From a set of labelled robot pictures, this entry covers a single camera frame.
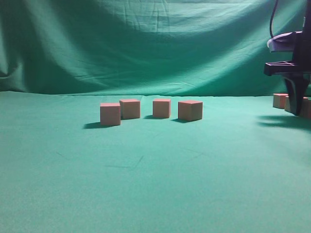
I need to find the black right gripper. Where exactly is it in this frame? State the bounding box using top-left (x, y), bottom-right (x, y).
top-left (264, 0), bottom-right (311, 116)

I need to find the green cloth backdrop and cover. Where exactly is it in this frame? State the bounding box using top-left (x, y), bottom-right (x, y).
top-left (0, 0), bottom-right (311, 233)

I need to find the near pink cube at edge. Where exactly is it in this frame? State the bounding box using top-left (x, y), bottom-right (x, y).
top-left (299, 99), bottom-right (311, 118)

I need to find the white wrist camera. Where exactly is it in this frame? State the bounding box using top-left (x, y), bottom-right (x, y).
top-left (267, 32), bottom-right (296, 52)

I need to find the middle pink cube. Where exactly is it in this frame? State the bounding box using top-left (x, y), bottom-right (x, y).
top-left (284, 96), bottom-right (308, 113)

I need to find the black cable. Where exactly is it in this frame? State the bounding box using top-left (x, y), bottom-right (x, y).
top-left (269, 0), bottom-right (279, 38)

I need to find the pink cube placed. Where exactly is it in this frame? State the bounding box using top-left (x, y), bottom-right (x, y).
top-left (178, 100), bottom-right (203, 121)
top-left (120, 99), bottom-right (140, 119)
top-left (100, 103), bottom-right (121, 126)
top-left (153, 99), bottom-right (171, 118)

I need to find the far pink cube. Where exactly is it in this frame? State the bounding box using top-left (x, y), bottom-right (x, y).
top-left (273, 93), bottom-right (288, 109)

